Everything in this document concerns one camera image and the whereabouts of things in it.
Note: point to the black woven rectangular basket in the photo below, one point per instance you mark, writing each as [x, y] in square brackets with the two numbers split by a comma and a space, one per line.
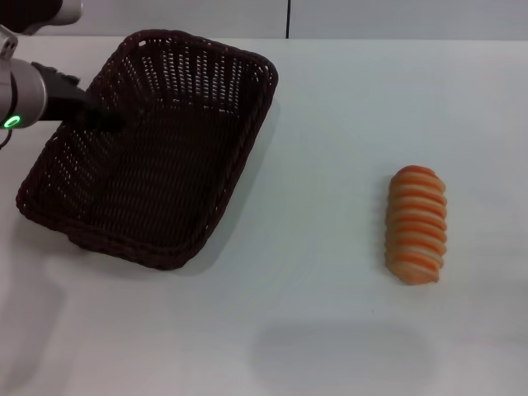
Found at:
[165, 185]

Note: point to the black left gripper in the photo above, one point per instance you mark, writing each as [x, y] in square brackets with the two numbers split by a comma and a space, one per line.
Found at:
[62, 99]

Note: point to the orange striped bread loaf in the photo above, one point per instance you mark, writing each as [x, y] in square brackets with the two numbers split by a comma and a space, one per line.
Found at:
[416, 231]

